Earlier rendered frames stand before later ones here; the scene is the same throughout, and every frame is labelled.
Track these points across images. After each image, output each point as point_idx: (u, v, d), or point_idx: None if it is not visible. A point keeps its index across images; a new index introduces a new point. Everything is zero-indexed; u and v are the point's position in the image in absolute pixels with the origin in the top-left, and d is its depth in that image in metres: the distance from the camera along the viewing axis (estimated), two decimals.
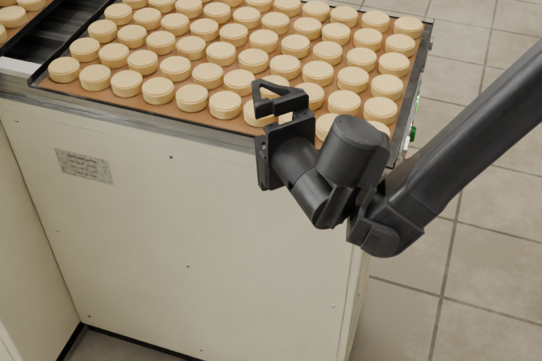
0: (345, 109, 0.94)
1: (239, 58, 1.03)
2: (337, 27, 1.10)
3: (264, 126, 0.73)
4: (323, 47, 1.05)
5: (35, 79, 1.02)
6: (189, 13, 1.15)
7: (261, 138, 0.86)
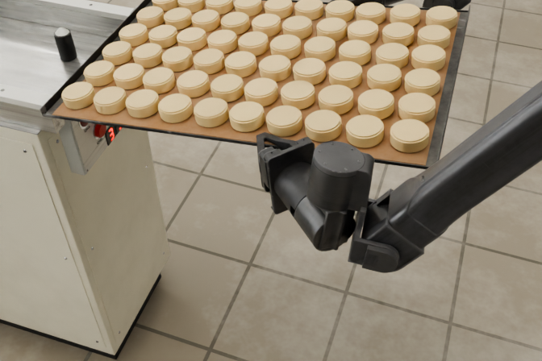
0: (377, 109, 0.85)
1: (260, 66, 0.96)
2: (364, 25, 1.02)
3: (264, 155, 0.76)
4: (350, 46, 0.97)
5: (49, 108, 0.97)
6: (206, 26, 1.09)
7: (264, 139, 0.86)
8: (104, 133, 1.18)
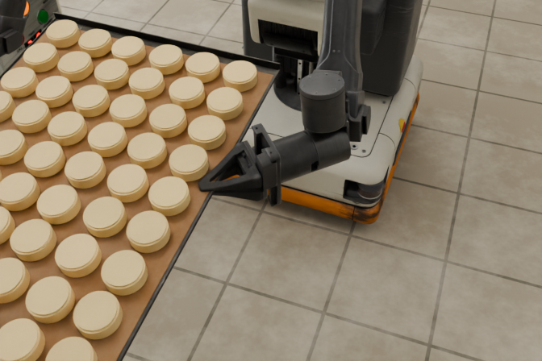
0: (202, 89, 0.88)
1: (83, 179, 0.79)
2: (48, 85, 0.90)
3: (271, 159, 0.76)
4: (85, 98, 0.88)
5: None
6: None
7: (204, 187, 0.80)
8: (22, 43, 1.42)
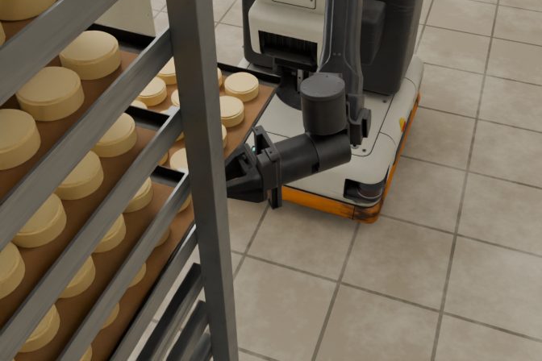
0: None
1: None
2: None
3: (271, 158, 0.76)
4: None
5: None
6: None
7: None
8: None
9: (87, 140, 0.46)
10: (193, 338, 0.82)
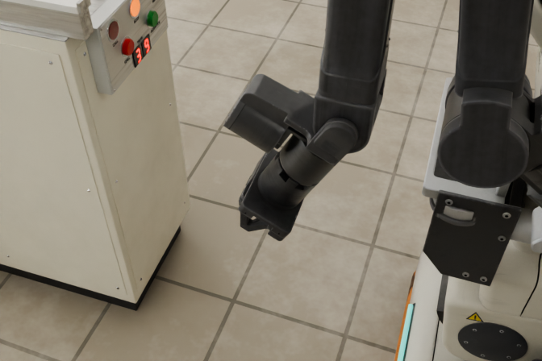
0: None
1: None
2: None
3: (266, 153, 0.77)
4: None
5: None
6: None
7: (248, 226, 0.80)
8: (132, 51, 1.12)
9: None
10: None
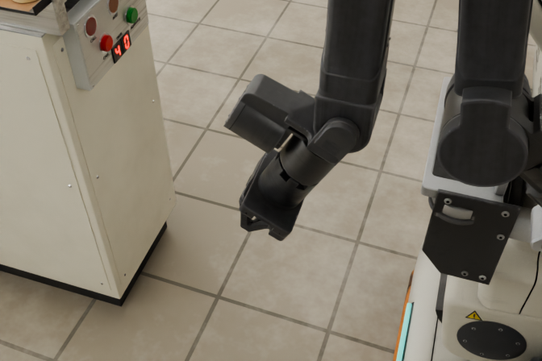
0: None
1: None
2: None
3: (266, 153, 0.77)
4: None
5: None
6: None
7: (248, 226, 0.80)
8: (111, 47, 1.13)
9: None
10: None
